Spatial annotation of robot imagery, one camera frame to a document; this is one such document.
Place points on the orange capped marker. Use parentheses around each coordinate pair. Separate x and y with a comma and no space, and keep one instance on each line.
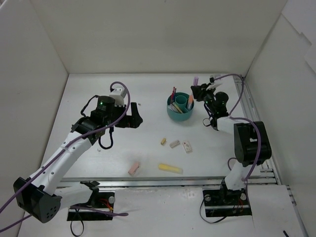
(190,101)

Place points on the red ballpoint pen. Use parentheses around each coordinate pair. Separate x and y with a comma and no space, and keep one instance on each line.
(174,94)

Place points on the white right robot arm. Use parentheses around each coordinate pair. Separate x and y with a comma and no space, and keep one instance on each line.
(251,143)

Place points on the grey white eraser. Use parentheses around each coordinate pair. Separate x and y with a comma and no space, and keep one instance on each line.
(174,143)

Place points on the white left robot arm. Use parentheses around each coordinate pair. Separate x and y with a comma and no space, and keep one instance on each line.
(39,194)

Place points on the aluminium rail frame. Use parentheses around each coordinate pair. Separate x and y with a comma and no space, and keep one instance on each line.
(111,157)

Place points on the pink highlighter block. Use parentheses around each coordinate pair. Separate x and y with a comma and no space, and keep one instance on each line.
(195,82)

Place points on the pink eraser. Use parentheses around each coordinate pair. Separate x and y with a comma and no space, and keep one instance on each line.
(133,169)

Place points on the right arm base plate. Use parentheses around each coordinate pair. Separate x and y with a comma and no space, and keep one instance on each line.
(219,203)

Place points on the teal round desk organizer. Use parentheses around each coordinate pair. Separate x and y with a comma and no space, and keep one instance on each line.
(181,100)

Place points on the white red printed eraser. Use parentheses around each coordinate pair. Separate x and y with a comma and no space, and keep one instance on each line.
(187,147)

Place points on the yellow highlighter block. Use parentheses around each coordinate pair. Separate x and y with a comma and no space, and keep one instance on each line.
(169,168)

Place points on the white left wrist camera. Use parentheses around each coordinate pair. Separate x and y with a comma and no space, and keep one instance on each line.
(118,94)

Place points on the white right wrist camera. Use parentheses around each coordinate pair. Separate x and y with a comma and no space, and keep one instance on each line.
(214,82)

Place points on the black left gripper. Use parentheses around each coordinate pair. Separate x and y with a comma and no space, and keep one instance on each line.
(127,116)

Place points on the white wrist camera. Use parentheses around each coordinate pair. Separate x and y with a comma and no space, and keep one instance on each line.
(214,82)
(118,94)

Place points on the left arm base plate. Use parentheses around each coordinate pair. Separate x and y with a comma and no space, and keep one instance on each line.
(104,201)

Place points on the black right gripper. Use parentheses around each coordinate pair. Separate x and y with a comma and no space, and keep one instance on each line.
(200,91)

